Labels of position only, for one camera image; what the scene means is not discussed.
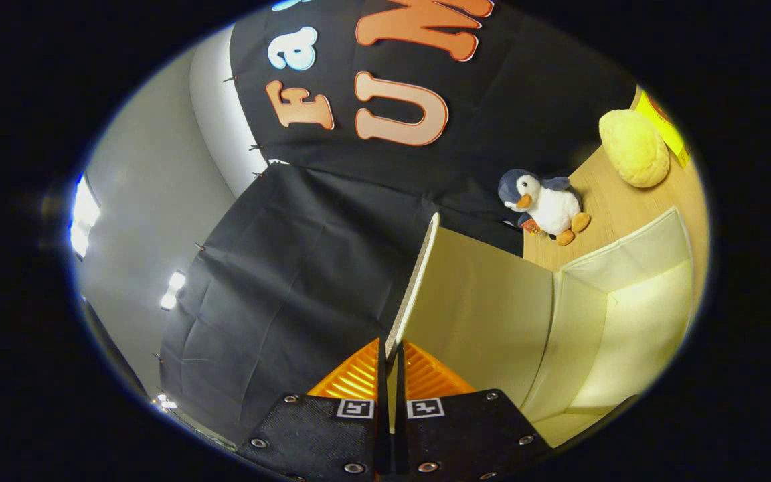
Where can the yellow book with red circle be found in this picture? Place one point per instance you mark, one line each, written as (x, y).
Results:
(670, 130)

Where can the round yellow plush cushion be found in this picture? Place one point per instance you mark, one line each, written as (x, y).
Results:
(634, 147)

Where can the brown fabric storage box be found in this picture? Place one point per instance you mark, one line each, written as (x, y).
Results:
(486, 314)

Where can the black backdrop cloth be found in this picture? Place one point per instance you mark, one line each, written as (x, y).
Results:
(305, 268)

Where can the ceiling light panel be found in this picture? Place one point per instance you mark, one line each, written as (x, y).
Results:
(84, 214)
(173, 289)
(166, 402)

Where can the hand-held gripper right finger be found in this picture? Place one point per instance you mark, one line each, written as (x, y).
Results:
(459, 432)

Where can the penguin plush toy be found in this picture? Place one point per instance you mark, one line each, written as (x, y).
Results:
(549, 204)

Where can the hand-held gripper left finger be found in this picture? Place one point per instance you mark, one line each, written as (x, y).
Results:
(318, 435)

